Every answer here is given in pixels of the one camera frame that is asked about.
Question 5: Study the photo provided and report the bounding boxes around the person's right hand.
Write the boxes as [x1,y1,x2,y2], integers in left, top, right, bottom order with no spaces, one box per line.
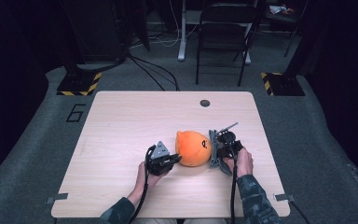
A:
[223,147,255,178]

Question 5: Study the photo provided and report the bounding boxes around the striped black stand base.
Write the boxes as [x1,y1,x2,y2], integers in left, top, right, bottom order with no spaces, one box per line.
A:
[260,72,306,97]
[56,70,103,97]

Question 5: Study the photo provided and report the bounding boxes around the person's left hand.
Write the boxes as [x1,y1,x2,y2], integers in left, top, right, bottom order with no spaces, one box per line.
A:
[136,161,169,190]

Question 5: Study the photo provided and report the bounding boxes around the orange plush toy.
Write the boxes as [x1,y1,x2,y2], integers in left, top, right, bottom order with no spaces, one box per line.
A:
[174,130,213,167]

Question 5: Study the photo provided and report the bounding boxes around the dark cabinet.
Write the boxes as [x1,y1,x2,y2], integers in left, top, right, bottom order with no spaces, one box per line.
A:
[62,0,129,63]

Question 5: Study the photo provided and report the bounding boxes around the black floor cables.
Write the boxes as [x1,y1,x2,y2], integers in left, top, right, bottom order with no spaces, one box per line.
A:
[127,54,181,91]

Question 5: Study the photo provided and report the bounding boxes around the clutter on dark side table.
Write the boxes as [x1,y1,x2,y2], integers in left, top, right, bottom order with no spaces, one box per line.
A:
[268,4,295,16]

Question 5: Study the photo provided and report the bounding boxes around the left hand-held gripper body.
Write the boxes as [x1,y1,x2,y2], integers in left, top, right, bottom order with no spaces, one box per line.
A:
[145,140,176,177]

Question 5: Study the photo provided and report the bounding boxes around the white desk leg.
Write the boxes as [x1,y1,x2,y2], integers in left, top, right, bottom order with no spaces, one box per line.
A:
[177,0,188,62]

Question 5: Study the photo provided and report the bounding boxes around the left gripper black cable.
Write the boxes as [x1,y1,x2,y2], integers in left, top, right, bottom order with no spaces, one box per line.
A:
[130,144,157,224]

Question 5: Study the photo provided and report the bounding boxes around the grey tape strip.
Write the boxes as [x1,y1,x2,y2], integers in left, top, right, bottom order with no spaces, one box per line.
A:
[274,193,296,203]
[46,192,69,205]

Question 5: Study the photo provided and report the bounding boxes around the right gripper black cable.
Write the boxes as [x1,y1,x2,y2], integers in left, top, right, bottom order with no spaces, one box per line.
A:
[228,155,239,224]

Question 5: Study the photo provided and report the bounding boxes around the thin black table-edge cable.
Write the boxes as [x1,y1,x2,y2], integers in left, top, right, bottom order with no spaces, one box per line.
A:
[288,200,311,224]

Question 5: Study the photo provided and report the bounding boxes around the grey towel cloth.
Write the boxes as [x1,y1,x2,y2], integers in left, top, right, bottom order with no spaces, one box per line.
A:
[208,129,233,176]

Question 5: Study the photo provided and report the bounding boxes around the black folding chair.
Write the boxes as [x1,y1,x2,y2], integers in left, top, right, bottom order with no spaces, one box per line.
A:
[195,3,257,88]

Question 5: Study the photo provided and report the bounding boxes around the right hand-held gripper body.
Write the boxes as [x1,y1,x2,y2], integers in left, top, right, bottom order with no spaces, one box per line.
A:
[217,121,243,158]

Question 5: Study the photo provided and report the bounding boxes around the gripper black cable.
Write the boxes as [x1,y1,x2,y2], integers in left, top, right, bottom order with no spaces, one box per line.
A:
[228,155,239,224]
[130,144,157,224]

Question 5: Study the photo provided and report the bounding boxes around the white floor cables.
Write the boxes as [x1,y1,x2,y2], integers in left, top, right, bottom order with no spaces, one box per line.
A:
[130,0,200,49]

